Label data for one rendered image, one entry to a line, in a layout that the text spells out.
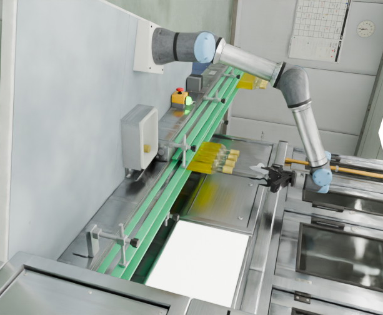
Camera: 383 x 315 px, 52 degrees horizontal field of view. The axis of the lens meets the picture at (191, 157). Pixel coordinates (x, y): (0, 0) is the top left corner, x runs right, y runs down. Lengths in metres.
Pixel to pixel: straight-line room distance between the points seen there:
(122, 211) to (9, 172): 0.57
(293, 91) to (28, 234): 1.06
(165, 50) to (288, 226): 0.95
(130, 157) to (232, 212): 0.54
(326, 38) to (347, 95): 1.15
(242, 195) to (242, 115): 6.30
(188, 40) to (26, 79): 0.74
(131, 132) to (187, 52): 0.39
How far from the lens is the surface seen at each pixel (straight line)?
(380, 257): 1.87
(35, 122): 1.11
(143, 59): 1.60
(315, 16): 7.53
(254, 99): 8.02
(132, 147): 1.60
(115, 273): 1.31
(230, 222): 1.76
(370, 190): 2.27
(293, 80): 1.61
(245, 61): 1.72
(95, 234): 1.27
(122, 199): 1.57
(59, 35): 1.17
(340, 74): 7.79
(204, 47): 1.59
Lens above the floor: 1.40
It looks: 13 degrees down
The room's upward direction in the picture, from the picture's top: 100 degrees clockwise
